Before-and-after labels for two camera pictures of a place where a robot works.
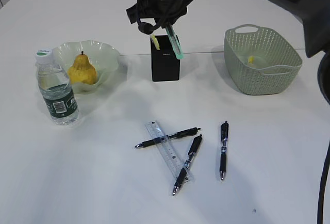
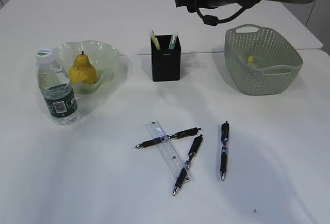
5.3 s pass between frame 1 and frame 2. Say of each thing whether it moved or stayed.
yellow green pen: stayed
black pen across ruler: stayed
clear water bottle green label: stayed
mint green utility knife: moved
